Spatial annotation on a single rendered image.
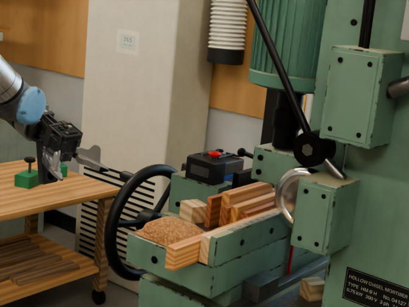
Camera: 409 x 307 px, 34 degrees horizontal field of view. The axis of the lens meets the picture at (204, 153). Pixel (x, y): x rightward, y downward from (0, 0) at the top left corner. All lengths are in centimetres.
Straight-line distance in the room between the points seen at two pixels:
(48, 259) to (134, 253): 166
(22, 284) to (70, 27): 146
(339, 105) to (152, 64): 183
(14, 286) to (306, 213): 180
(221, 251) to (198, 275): 6
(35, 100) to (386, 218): 86
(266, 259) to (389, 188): 31
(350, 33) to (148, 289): 62
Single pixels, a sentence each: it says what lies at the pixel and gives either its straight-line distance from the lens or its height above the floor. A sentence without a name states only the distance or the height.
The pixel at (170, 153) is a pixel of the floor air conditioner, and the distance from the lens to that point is 287.
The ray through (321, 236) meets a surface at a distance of 112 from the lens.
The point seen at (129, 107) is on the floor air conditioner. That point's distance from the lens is 295.
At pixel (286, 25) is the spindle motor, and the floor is 132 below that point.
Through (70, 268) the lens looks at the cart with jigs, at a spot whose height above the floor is 20.
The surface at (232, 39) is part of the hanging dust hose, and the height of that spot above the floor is 118.
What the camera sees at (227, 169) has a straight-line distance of 149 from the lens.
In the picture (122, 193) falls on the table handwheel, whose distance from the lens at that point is 152.
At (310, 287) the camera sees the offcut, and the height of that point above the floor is 83.
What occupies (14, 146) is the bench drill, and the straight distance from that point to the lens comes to 351.
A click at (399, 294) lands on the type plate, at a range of 120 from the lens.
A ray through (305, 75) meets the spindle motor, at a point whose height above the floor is 123.
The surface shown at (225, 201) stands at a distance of 137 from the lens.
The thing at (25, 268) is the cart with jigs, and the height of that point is 20.
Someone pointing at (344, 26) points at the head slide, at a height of 133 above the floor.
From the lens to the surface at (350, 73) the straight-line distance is 107.
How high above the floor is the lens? 136
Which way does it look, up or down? 14 degrees down
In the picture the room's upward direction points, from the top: 6 degrees clockwise
